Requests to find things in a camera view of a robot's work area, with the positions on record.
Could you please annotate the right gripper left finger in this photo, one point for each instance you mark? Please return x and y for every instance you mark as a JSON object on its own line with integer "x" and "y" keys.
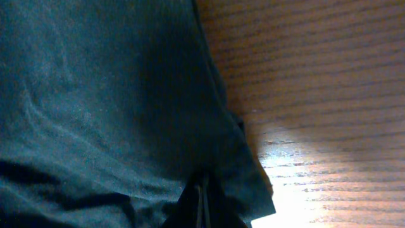
{"x": 189, "y": 207}

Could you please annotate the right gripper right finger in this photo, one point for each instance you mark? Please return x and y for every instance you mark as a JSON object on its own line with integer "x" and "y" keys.
{"x": 216, "y": 211}

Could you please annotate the black shorts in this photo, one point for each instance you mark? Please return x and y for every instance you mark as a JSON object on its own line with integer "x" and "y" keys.
{"x": 107, "y": 109}

